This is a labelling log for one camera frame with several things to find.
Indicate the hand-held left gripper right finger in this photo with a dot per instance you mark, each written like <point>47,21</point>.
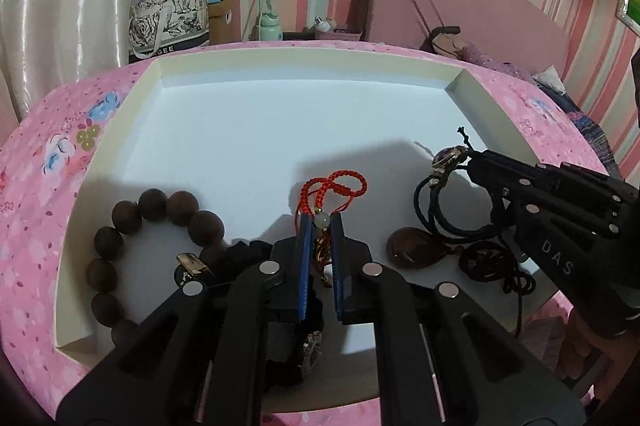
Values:
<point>340,271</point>

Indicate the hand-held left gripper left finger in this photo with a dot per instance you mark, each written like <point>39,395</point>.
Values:
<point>304,271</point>

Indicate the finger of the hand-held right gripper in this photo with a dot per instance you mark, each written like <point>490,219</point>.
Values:
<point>540,186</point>

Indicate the black hair scrunchie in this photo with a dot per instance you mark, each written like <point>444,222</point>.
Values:
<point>240,258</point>

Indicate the gold hair ornament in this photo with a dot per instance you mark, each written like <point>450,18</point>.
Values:
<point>192,266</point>

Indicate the shallow white cardboard tray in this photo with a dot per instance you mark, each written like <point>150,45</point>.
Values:
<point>275,130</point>

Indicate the person's right hand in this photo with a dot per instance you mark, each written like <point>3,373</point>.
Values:
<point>585,346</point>

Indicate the dark patterned blanket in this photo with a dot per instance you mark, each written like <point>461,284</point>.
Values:
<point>590,130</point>

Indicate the white cloth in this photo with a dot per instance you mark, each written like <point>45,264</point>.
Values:
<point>550,80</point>

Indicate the purple dotted pillow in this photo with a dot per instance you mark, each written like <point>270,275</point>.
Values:
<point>500,63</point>

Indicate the pink padded headboard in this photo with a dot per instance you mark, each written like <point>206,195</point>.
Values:
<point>475,5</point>

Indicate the pink plastic basket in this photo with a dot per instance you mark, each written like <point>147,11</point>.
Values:
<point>340,35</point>

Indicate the white light bulb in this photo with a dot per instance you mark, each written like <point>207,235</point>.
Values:
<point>322,24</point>

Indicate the green water bottle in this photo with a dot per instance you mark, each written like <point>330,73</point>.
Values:
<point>270,25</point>

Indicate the brown cardboard box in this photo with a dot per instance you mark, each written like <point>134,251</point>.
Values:
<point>225,20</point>

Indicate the black and white floral bag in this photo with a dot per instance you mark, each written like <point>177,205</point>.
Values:
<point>170,25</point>

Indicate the white satin curtain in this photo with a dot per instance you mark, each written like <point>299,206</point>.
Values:
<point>60,5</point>

